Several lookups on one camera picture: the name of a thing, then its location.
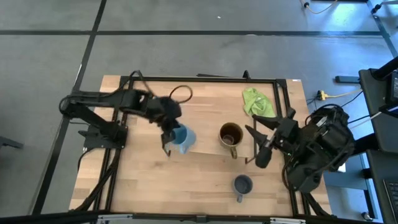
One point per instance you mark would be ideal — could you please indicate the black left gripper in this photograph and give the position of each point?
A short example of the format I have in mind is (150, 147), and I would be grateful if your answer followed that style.
(164, 112)

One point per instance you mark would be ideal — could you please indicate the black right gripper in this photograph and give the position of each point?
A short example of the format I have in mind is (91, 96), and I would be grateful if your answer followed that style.
(286, 133)

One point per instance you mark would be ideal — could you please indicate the blue ceramic mug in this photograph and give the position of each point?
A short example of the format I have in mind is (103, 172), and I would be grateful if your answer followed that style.
(185, 137)

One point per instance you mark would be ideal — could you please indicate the olive brown ceramic mug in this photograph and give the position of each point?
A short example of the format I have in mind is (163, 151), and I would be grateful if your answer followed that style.
(231, 133)

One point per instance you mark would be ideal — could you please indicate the grey ceramic mug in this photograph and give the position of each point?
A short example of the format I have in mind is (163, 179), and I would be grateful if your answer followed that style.
(243, 185)

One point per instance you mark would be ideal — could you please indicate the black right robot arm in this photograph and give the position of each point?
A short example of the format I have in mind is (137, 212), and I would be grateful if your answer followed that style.
(326, 146)

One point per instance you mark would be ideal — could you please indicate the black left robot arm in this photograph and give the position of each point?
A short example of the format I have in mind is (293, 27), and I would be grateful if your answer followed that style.
(93, 121)

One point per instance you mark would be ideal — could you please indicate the wooden shelf with black legs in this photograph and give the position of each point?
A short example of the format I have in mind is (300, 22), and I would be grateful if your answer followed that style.
(205, 124)

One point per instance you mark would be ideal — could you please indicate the green microfibre cloth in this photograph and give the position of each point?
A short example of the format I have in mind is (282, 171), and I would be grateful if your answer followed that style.
(258, 105)

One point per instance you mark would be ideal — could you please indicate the yellow power plug block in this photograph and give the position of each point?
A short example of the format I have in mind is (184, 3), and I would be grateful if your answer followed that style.
(321, 95)

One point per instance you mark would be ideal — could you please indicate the white box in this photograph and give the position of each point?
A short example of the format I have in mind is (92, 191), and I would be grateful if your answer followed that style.
(342, 168)

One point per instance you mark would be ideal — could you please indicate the black desk foot bar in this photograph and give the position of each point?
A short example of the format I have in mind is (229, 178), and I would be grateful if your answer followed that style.
(365, 144)

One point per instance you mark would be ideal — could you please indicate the black desk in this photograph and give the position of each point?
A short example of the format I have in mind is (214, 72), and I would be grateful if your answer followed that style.
(373, 93)
(376, 186)

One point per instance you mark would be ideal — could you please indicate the black computer monitor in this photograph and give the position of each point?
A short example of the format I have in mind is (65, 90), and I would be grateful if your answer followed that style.
(393, 90)

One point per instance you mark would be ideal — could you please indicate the grey caster wheel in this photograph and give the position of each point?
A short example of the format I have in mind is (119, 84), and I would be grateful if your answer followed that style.
(367, 216)

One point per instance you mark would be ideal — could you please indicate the black extrusion crossbeam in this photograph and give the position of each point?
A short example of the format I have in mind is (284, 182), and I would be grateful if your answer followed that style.
(46, 217)

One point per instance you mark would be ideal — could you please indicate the black keyboard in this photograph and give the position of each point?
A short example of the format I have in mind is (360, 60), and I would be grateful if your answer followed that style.
(392, 199)

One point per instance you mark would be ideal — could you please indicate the grey metal floor foot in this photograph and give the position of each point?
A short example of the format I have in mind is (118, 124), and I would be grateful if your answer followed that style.
(9, 142)

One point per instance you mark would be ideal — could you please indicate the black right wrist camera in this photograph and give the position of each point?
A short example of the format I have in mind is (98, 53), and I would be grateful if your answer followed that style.
(264, 157)

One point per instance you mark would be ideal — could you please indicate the black aluminium table frame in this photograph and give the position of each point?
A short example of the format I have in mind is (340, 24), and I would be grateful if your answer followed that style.
(202, 79)

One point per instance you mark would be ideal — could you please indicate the dark flat floor bracket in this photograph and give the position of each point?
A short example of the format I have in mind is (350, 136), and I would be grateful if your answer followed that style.
(346, 79)

